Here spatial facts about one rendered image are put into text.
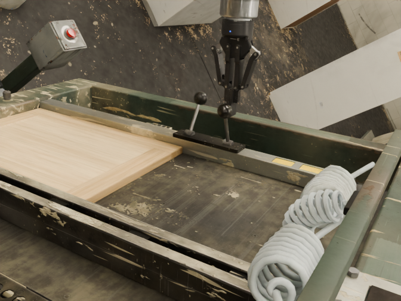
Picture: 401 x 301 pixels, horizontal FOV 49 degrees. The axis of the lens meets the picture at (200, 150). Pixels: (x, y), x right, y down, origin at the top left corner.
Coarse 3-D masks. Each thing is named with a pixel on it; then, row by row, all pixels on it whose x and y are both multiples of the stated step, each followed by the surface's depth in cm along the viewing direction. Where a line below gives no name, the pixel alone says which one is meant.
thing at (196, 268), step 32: (0, 192) 83; (32, 192) 84; (64, 192) 82; (320, 192) 51; (32, 224) 80; (64, 224) 75; (96, 224) 72; (128, 224) 73; (320, 224) 52; (96, 256) 73; (128, 256) 69; (160, 256) 66; (192, 256) 67; (224, 256) 66; (160, 288) 68; (192, 288) 64; (224, 288) 61; (352, 288) 55; (384, 288) 55
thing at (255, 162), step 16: (64, 112) 140; (80, 112) 137; (96, 112) 138; (128, 128) 128; (144, 128) 126; (160, 128) 127; (176, 144) 121; (192, 144) 118; (224, 160) 114; (240, 160) 112; (256, 160) 110; (272, 160) 109; (288, 160) 110; (272, 176) 109; (288, 176) 106; (304, 176) 104
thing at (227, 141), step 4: (224, 104) 108; (228, 104) 108; (220, 108) 107; (224, 108) 107; (228, 108) 107; (220, 112) 107; (224, 112) 107; (228, 112) 107; (220, 116) 108; (224, 116) 108; (228, 116) 108; (224, 120) 110; (224, 124) 111; (228, 128) 112; (228, 132) 113; (228, 136) 113; (224, 140) 115; (228, 140) 114; (224, 144) 115; (228, 144) 114; (232, 144) 115
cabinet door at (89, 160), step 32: (0, 128) 127; (32, 128) 128; (64, 128) 130; (96, 128) 130; (0, 160) 107; (32, 160) 108; (64, 160) 109; (96, 160) 110; (128, 160) 110; (160, 160) 112; (96, 192) 93
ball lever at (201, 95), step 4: (200, 92) 120; (196, 96) 120; (200, 96) 120; (204, 96) 120; (196, 100) 120; (200, 100) 120; (204, 100) 120; (200, 104) 121; (196, 108) 121; (196, 112) 121; (196, 116) 121; (192, 120) 121; (192, 124) 121; (192, 128) 121; (184, 132) 120; (188, 132) 120; (192, 132) 120
